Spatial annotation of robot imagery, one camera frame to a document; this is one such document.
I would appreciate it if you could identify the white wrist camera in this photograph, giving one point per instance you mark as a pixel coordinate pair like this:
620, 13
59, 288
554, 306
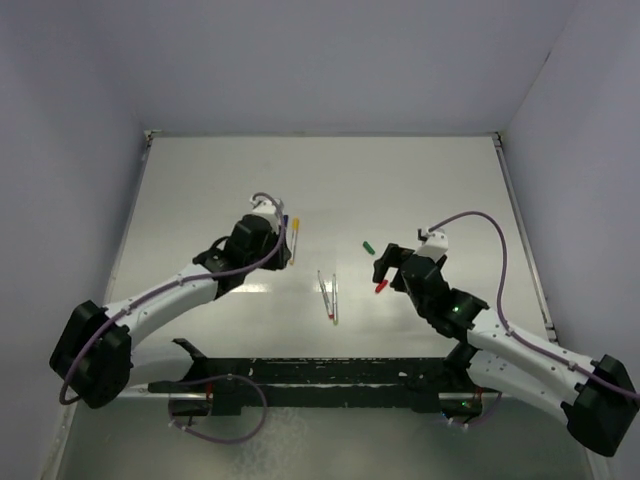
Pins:
265, 206
434, 244

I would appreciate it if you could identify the green pen cap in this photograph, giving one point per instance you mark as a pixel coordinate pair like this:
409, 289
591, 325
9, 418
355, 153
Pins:
368, 247

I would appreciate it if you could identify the red whiteboard marker pen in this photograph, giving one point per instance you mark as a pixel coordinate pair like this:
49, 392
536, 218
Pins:
327, 303

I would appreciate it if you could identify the green whiteboard marker pen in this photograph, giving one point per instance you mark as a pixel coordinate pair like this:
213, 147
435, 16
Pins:
334, 300

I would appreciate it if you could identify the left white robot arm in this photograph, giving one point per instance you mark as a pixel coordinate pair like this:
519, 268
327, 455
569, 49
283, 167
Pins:
98, 355

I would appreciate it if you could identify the yellow whiteboard marker pen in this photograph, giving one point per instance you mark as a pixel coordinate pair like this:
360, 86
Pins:
294, 239

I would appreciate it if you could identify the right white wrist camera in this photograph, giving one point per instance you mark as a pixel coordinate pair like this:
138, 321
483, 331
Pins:
434, 244

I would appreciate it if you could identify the red pen cap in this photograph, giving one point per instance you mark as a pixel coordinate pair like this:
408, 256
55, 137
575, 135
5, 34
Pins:
381, 286

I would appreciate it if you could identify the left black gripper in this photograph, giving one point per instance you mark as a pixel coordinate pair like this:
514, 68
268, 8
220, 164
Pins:
279, 260

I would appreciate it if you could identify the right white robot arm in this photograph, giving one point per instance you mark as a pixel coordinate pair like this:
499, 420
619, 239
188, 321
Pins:
595, 399

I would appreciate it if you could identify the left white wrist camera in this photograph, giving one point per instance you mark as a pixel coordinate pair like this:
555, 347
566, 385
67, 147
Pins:
265, 206

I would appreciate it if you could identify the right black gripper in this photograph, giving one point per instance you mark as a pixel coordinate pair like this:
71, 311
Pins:
392, 257

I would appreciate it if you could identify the aluminium frame rail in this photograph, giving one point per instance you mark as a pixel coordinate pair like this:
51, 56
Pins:
541, 298

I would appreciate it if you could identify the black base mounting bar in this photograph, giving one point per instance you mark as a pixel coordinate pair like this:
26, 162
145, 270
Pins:
225, 386

